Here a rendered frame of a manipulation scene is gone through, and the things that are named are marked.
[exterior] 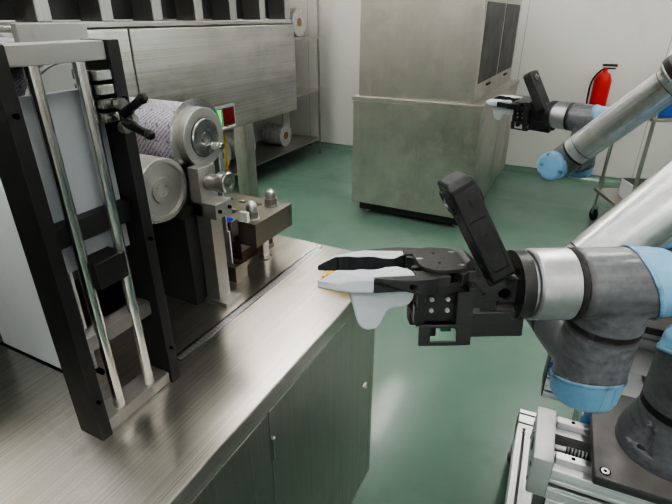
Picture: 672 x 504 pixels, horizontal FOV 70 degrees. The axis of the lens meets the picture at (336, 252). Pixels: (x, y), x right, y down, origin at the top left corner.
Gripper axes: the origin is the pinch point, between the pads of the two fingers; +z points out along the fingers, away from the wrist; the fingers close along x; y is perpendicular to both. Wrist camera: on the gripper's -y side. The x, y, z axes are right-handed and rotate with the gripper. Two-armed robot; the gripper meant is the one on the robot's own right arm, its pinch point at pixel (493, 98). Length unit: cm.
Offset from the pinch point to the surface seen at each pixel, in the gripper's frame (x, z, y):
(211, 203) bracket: -99, -3, -4
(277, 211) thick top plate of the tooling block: -78, 9, 10
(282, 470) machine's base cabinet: -109, -26, 46
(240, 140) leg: -46, 81, 15
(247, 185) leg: -48, 80, 33
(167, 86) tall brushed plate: -83, 44, -18
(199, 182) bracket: -99, -1, -8
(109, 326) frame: -126, -20, 0
